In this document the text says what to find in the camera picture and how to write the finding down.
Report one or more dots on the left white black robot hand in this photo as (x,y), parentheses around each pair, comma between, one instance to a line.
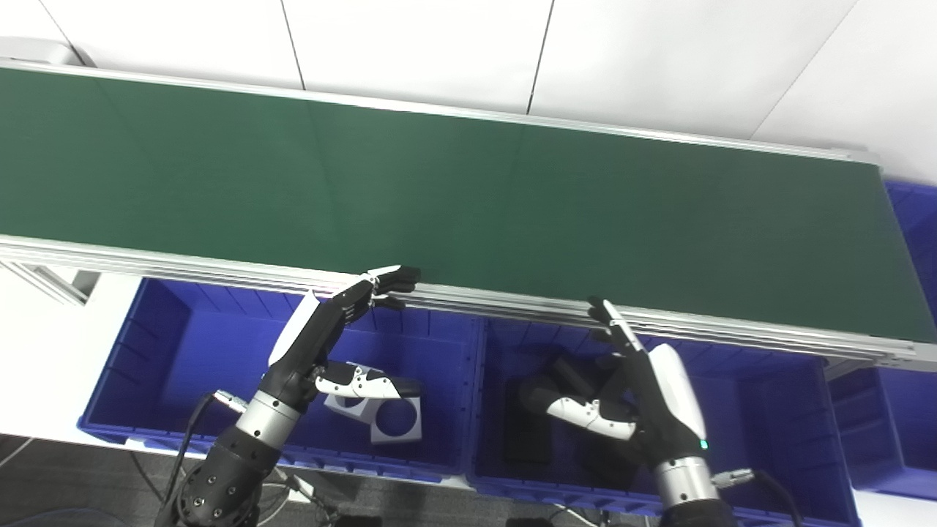
(300,359)

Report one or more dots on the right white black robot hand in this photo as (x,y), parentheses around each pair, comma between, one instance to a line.
(666,410)

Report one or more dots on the black cylinder block part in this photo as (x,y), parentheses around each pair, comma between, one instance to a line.
(578,377)
(527,432)

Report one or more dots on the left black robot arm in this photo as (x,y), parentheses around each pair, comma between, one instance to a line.
(219,476)

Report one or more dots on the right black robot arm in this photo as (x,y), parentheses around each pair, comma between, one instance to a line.
(688,490)

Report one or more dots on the white part with round hole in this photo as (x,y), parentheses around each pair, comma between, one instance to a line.
(410,432)
(340,406)

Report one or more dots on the blue plastic bin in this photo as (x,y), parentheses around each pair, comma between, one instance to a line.
(768,424)
(190,366)
(900,424)

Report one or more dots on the green conveyor belt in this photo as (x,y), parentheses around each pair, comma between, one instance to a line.
(439,190)

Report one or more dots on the aluminium conveyor leg frame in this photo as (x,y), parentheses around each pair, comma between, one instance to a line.
(51,282)

